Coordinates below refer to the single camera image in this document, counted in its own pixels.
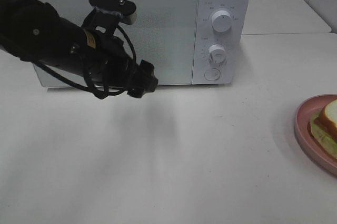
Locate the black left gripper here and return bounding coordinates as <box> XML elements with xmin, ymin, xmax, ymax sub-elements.
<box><xmin>81</xmin><ymin>11</ymin><xmax>158</xmax><ymax>98</ymax></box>

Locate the white microwave door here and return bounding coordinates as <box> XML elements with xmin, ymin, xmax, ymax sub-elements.
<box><xmin>39</xmin><ymin>0</ymin><xmax>197</xmax><ymax>85</ymax></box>

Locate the round white door button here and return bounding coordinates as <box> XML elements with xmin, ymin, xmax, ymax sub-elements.
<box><xmin>204</xmin><ymin>68</ymin><xmax>221</xmax><ymax>81</ymax></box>

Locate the white timer knob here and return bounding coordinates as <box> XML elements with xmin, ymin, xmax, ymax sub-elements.
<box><xmin>209</xmin><ymin>44</ymin><xmax>227</xmax><ymax>64</ymax></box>

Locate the pink round plate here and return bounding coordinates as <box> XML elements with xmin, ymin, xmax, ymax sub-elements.
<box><xmin>294</xmin><ymin>94</ymin><xmax>336</xmax><ymax>176</ymax></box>

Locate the sandwich with lettuce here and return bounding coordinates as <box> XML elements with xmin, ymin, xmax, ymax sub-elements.
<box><xmin>309</xmin><ymin>99</ymin><xmax>336</xmax><ymax>160</ymax></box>

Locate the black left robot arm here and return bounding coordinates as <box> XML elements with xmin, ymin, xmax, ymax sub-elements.
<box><xmin>1</xmin><ymin>0</ymin><xmax>158</xmax><ymax>99</ymax></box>

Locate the upper white power knob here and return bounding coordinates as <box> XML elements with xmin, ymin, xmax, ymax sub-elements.
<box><xmin>211</xmin><ymin>9</ymin><xmax>233</xmax><ymax>33</ymax></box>

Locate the left silver black wrist camera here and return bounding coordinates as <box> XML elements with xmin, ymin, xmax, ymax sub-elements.
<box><xmin>88</xmin><ymin>0</ymin><xmax>137</xmax><ymax>25</ymax></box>

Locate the black left camera cable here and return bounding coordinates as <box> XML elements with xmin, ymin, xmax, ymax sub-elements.
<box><xmin>34</xmin><ymin>23</ymin><xmax>139</xmax><ymax>101</ymax></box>

